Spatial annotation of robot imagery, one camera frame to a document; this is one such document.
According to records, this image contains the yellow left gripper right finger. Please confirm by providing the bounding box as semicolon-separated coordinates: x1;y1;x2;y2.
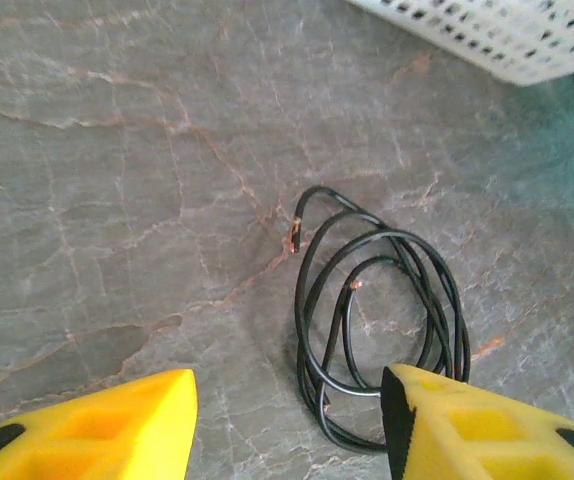
380;363;574;480

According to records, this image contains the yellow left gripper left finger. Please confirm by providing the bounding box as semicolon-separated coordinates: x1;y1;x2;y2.
0;368;199;480

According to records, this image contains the thin black cable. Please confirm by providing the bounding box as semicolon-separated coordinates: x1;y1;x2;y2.
294;185;472;454

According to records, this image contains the white plastic basket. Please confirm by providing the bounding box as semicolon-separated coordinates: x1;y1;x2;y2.
341;0;574;87

